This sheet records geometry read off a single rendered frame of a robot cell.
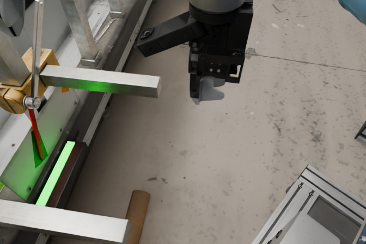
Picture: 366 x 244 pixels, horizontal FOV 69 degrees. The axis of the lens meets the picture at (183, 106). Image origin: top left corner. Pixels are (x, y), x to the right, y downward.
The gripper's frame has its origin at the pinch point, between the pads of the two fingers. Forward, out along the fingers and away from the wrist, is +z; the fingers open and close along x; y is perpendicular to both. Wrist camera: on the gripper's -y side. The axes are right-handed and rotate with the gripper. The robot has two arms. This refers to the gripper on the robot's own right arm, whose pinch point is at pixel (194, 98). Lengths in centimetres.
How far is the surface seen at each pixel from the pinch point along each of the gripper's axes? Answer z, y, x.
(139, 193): 75, -23, 7
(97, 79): -3.4, -18.2, -1.1
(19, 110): -0.7, -31.0, -8.4
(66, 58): 21, -47, 30
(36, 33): -13.8, -24.9, -2.6
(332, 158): 83, 69, 43
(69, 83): -1.8, -24.1, -1.4
